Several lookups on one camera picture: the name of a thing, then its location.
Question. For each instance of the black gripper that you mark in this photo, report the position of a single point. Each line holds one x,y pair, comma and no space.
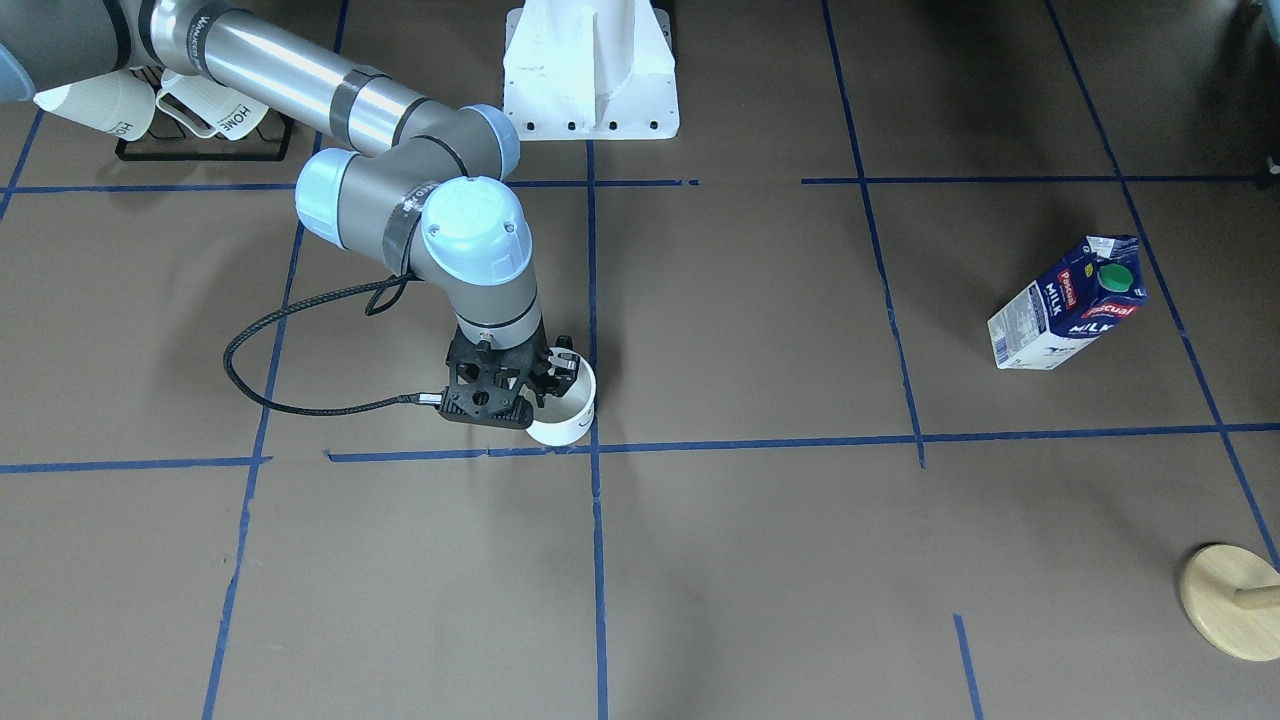
556,369

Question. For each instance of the white smiley mug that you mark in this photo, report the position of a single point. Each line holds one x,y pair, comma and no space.
564,420

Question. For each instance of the blue white milk carton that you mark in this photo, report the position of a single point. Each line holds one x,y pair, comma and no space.
1092,288

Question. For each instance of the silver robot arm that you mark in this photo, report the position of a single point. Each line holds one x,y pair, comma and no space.
409,182

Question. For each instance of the white mug lower rack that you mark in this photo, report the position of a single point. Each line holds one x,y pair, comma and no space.
207,108

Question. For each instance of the white mug rack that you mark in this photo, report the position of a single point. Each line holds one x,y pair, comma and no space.
207,108
119,104

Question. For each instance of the white mug upper rack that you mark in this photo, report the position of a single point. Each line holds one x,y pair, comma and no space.
119,104

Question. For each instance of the wooden mug tree stand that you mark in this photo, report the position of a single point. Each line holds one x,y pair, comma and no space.
1231,595

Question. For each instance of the white pedestal column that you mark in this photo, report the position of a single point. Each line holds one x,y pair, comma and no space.
591,70

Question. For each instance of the black wire mug rack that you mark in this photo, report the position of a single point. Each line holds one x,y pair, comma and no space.
166,140

